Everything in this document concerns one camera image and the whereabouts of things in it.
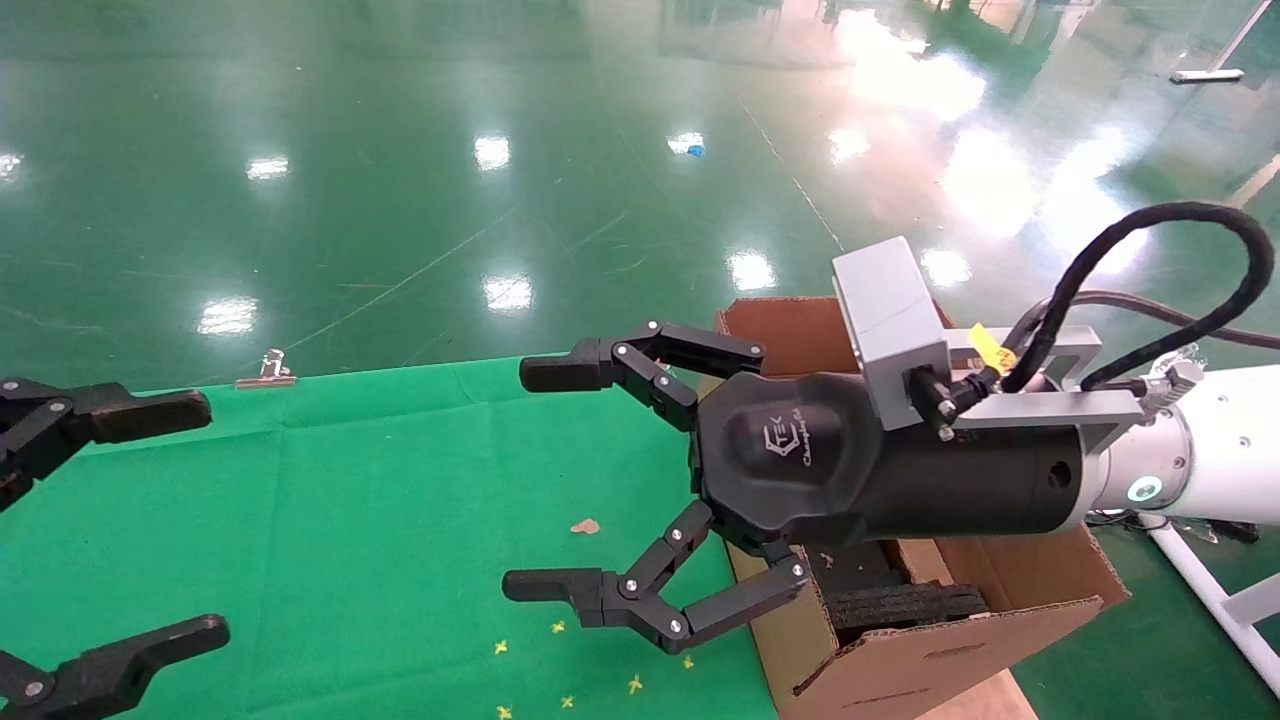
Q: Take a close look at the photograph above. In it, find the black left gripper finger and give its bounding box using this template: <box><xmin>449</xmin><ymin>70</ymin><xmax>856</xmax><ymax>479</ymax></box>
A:
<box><xmin>0</xmin><ymin>378</ymin><xmax>213</xmax><ymax>511</ymax></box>
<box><xmin>0</xmin><ymin>615</ymin><xmax>232</xmax><ymax>720</ymax></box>

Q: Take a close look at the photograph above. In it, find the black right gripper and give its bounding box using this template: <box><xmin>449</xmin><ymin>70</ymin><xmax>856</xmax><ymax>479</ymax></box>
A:
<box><xmin>502</xmin><ymin>320</ymin><xmax>1093</xmax><ymax>656</ymax></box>

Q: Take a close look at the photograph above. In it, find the large open brown carton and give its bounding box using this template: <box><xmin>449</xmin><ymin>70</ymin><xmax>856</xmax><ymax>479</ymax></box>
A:
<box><xmin>712</xmin><ymin>296</ymin><xmax>1132</xmax><ymax>720</ymax></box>

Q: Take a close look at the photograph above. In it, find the silver binder clip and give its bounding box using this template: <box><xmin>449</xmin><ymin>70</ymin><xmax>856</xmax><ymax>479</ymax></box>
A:
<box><xmin>236</xmin><ymin>349</ymin><xmax>298</xmax><ymax>389</ymax></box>

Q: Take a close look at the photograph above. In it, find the green table cloth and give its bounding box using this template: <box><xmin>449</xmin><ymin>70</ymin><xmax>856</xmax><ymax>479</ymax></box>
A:
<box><xmin>0</xmin><ymin>357</ymin><xmax>782</xmax><ymax>720</ymax></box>

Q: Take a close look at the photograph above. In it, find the black foam block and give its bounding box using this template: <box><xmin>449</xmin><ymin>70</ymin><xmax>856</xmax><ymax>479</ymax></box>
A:
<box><xmin>825</xmin><ymin>581</ymin><xmax>991</xmax><ymax>634</ymax></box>

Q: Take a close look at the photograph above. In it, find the white stand foot with pole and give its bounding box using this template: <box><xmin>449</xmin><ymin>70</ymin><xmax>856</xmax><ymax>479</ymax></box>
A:
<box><xmin>1170</xmin><ymin>0</ymin><xmax>1273</xmax><ymax>85</ymax></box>

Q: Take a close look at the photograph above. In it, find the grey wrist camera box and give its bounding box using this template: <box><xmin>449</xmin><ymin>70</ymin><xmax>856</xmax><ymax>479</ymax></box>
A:
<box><xmin>832</xmin><ymin>236</ymin><xmax>956</xmax><ymax>432</ymax></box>

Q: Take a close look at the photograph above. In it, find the yellow cable tag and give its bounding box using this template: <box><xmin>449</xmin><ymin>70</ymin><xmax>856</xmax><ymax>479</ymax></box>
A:
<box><xmin>968</xmin><ymin>322</ymin><xmax>1018</xmax><ymax>376</ymax></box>

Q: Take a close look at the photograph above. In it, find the grey camera mounting bracket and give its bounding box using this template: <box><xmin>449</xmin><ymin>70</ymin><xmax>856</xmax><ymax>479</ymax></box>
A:
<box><xmin>943</xmin><ymin>325</ymin><xmax>1148</xmax><ymax>457</ymax></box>

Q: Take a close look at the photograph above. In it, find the thin black cable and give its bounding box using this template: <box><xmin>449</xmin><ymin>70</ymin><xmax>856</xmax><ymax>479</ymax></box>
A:
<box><xmin>1005</xmin><ymin>289</ymin><xmax>1280</xmax><ymax>352</ymax></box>

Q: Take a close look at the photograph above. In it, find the white metal frame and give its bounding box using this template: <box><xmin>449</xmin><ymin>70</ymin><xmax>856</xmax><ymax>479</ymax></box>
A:
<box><xmin>1143</xmin><ymin>520</ymin><xmax>1280</xmax><ymax>697</ymax></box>

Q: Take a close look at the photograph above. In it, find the thick black braided cable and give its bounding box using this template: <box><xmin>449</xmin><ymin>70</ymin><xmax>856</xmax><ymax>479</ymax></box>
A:
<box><xmin>908</xmin><ymin>202</ymin><xmax>1276</xmax><ymax>441</ymax></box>

